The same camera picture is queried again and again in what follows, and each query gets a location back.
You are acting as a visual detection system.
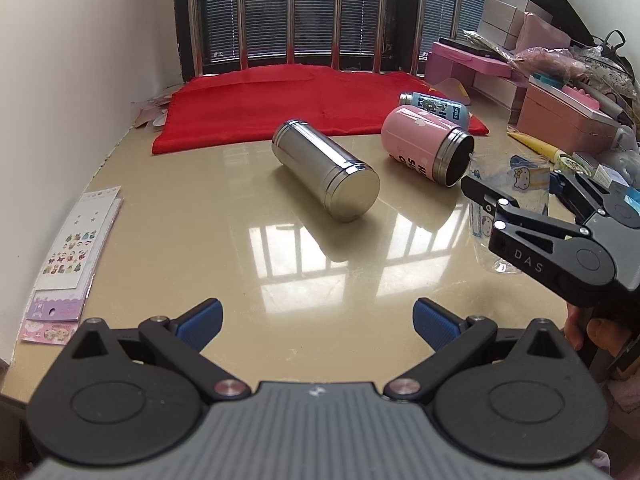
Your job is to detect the pink steel cup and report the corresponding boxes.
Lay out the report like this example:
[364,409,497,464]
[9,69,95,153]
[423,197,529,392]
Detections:
[381,105,475,188]

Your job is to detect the blue printed cup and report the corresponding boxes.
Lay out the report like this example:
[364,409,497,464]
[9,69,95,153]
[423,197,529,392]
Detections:
[398,92,471,130]

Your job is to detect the stainless steel cup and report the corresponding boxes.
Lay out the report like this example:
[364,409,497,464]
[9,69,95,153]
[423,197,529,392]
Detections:
[271,119,381,222]

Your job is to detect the person right hand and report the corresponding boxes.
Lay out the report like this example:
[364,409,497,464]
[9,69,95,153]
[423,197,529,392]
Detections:
[563,304,631,356]

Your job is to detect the pink storage box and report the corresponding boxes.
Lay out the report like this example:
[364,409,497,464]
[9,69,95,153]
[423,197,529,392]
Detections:
[516,78,620,156]

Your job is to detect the sticker sheets stack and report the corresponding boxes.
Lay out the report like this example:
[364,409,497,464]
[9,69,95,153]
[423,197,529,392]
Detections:
[18,186,122,346]

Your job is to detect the pink plastic bag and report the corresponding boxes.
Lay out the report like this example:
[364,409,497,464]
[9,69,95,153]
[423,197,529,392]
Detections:
[509,47,587,81]

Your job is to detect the pink small stool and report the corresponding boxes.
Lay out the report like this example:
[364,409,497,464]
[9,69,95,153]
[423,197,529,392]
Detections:
[424,42,528,110]

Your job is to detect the pink paper bag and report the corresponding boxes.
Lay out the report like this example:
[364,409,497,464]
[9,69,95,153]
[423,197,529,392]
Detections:
[514,12,570,52]

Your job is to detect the white stacked boxes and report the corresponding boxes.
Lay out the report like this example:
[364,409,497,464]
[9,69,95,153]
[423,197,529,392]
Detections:
[476,0,552,50]

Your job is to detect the red flag cloth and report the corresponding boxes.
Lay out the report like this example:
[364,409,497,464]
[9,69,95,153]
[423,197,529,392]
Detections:
[150,64,492,155]

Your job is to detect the steel window railing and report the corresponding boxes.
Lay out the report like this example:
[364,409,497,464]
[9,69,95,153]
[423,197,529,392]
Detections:
[174,0,485,79]

